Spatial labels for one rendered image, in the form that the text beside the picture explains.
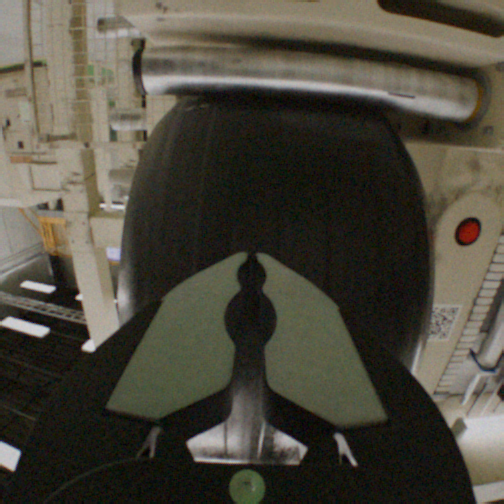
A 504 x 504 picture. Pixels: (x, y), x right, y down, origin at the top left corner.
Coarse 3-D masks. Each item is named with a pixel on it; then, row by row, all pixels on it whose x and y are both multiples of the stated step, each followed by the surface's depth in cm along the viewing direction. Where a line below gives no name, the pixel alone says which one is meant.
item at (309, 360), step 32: (256, 256) 12; (256, 288) 12; (288, 288) 10; (288, 320) 8; (320, 320) 9; (288, 352) 7; (320, 352) 7; (352, 352) 7; (288, 384) 7; (320, 384) 7; (352, 384) 7; (288, 416) 6; (320, 416) 6; (352, 416) 6; (384, 416) 6
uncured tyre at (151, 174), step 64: (192, 128) 24; (256, 128) 24; (320, 128) 25; (384, 128) 26; (192, 192) 22; (256, 192) 22; (320, 192) 22; (384, 192) 22; (128, 256) 23; (192, 256) 21; (320, 256) 21; (384, 256) 21; (256, 320) 21; (384, 320) 21; (256, 384) 22; (192, 448) 26; (256, 448) 25
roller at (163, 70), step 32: (160, 64) 24; (192, 64) 24; (224, 64) 24; (256, 64) 24; (288, 64) 24; (320, 64) 24; (352, 64) 24; (384, 64) 24; (224, 96) 27; (256, 96) 26; (288, 96) 26; (320, 96) 26; (352, 96) 25; (384, 96) 25; (416, 96) 25; (448, 96) 25; (480, 96) 24
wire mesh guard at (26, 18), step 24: (24, 0) 56; (72, 0) 58; (120, 0) 58; (24, 24) 59; (72, 24) 60; (24, 48) 61; (96, 96) 67; (48, 120) 69; (48, 144) 71; (72, 144) 71; (96, 144) 71; (120, 144) 71; (144, 144) 71
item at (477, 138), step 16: (496, 64) 22; (480, 80) 24; (496, 80) 23; (496, 96) 23; (384, 112) 47; (480, 112) 25; (496, 112) 23; (400, 128) 43; (416, 128) 37; (432, 128) 34; (448, 128) 30; (464, 128) 27; (480, 128) 25; (496, 128) 23; (416, 144) 40; (432, 144) 34; (448, 144) 31; (464, 144) 28; (480, 144) 25; (496, 144) 23
